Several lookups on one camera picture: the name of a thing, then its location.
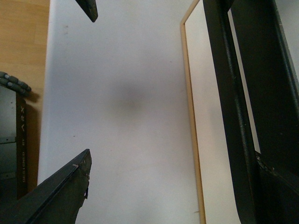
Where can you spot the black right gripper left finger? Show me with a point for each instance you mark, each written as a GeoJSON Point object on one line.
{"type": "Point", "coordinates": [58, 199]}

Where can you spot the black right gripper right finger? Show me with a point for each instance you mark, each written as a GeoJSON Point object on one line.
{"type": "Point", "coordinates": [90, 8]}

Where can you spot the black metal drawer handle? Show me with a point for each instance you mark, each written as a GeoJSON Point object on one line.
{"type": "Point", "coordinates": [259, 96]}

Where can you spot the grey robot base with label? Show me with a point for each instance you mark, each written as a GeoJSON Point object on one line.
{"type": "Point", "coordinates": [13, 147]}

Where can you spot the white lower drawer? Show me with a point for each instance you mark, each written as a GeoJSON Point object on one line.
{"type": "Point", "coordinates": [219, 199]}

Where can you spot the wooden two-drawer cabinet frame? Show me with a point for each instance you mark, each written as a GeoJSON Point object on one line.
{"type": "Point", "coordinates": [195, 149]}

